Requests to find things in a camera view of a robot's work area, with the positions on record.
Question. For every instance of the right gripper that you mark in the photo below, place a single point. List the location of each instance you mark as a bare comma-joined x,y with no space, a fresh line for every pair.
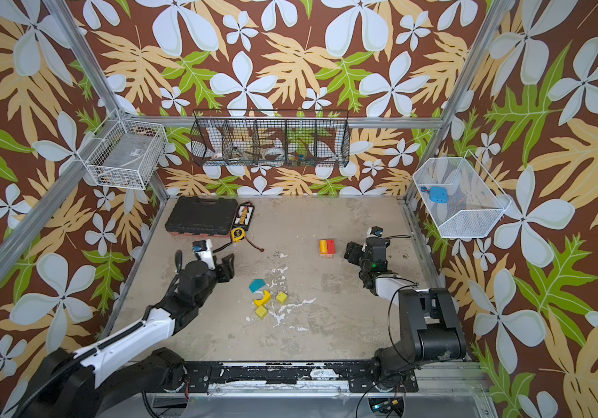
358,252

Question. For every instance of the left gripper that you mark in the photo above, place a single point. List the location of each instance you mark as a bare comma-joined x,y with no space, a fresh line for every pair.
225,270

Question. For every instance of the yellow-green cube block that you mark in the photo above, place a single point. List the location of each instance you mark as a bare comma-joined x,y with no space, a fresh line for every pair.
282,297

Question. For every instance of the red wood block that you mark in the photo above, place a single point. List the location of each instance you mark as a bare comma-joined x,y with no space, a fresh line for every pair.
331,247

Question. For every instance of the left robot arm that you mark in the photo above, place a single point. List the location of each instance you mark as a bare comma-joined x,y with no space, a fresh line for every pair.
99,376

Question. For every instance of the teal wood block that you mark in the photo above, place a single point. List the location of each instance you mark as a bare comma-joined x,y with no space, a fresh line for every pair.
257,285

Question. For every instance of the yellow arch block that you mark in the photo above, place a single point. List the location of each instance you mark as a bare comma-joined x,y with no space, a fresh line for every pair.
264,300

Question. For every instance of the yellow cube block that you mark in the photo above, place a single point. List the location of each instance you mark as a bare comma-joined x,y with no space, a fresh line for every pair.
261,312

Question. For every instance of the yellow tape measure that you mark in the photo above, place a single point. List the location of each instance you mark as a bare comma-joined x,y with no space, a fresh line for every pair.
237,234

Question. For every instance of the black tool case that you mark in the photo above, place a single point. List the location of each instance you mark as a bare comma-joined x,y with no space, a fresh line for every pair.
197,216

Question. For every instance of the blue object in basket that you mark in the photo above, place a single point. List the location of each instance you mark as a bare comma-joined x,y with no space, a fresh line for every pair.
436,194

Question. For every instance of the white mesh basket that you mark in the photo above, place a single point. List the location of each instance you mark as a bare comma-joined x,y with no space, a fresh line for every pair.
476,203

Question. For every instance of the electronics board with led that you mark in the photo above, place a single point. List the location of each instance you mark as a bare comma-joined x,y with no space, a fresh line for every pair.
386,407

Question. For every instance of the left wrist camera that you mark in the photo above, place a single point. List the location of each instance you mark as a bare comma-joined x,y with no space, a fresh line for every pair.
203,250

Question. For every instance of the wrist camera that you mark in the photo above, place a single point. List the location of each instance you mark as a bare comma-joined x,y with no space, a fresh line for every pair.
375,234
203,250

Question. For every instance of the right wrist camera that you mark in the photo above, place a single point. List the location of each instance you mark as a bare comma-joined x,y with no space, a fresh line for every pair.
375,234

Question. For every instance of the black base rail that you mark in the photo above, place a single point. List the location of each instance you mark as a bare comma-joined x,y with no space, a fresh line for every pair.
348,377

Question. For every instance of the black wire basket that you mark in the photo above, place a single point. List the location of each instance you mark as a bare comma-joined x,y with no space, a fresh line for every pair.
277,138

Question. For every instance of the white wire basket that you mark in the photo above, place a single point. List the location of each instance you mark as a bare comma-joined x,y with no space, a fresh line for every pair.
123,152

